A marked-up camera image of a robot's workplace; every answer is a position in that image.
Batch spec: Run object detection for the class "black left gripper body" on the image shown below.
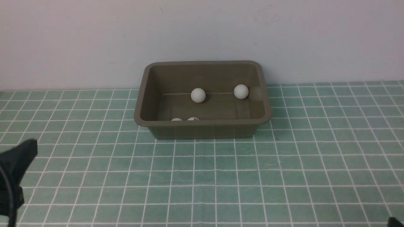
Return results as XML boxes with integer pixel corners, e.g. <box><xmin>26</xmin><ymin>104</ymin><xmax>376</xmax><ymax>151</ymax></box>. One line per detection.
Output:
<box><xmin>0</xmin><ymin>177</ymin><xmax>25</xmax><ymax>217</ymax></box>

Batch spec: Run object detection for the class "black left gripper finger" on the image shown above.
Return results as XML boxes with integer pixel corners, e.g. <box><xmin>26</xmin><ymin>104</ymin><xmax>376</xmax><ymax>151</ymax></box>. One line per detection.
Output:
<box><xmin>0</xmin><ymin>139</ymin><xmax>38</xmax><ymax>185</ymax></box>

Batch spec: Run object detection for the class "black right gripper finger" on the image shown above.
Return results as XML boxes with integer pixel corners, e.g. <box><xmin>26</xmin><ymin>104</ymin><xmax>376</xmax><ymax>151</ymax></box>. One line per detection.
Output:
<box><xmin>388</xmin><ymin>217</ymin><xmax>404</xmax><ymax>227</ymax></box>

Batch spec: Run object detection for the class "white ball with dark logo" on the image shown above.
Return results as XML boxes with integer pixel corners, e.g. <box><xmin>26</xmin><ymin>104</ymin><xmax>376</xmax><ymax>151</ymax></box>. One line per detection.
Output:
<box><xmin>187</xmin><ymin>117</ymin><xmax>199</xmax><ymax>121</ymax></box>

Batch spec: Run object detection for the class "white ball with top mark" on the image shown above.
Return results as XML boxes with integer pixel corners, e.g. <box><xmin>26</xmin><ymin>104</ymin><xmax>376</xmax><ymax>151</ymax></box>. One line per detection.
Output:
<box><xmin>191</xmin><ymin>88</ymin><xmax>206</xmax><ymax>103</ymax></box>

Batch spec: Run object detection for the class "green checkered tablecloth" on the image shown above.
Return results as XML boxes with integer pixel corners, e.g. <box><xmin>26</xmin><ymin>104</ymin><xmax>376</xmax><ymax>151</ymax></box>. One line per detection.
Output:
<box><xmin>0</xmin><ymin>81</ymin><xmax>404</xmax><ymax>227</ymax></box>

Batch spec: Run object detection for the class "olive green plastic bin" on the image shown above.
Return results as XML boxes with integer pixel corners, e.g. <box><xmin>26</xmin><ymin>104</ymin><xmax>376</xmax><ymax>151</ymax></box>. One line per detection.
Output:
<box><xmin>133</xmin><ymin>60</ymin><xmax>272</xmax><ymax>140</ymax></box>

